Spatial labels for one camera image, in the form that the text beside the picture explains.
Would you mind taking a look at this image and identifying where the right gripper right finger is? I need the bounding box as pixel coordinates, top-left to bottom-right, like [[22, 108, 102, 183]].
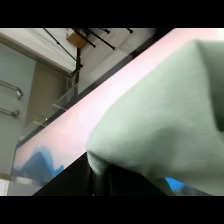
[[105, 163, 168, 197]]

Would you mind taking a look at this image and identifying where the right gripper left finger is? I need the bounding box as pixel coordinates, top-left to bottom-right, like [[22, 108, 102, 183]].
[[32, 151, 104, 197]]

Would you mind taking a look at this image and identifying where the pale green shirt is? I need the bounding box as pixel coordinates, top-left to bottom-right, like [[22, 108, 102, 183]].
[[85, 38, 224, 197]]

